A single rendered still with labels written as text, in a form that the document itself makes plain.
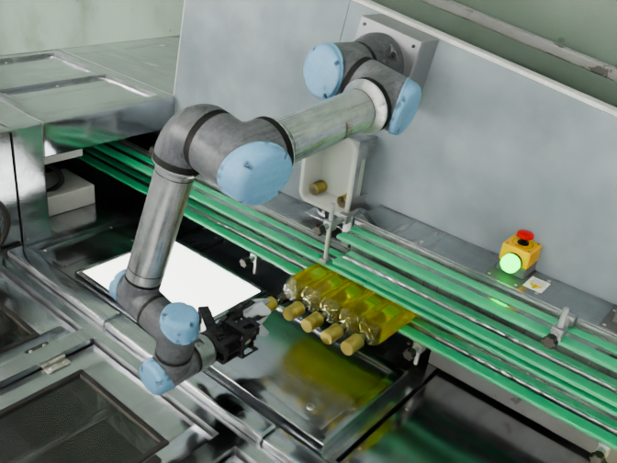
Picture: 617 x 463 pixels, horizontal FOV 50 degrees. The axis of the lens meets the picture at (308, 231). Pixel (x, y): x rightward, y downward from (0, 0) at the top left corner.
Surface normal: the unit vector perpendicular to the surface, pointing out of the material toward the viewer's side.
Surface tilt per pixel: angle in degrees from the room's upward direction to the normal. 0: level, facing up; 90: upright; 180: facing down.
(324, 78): 8
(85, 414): 90
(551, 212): 0
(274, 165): 83
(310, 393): 90
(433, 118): 0
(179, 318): 90
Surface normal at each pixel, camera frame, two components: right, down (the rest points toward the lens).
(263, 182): 0.64, 0.58
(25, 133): 0.76, 0.37
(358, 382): 0.11, -0.88
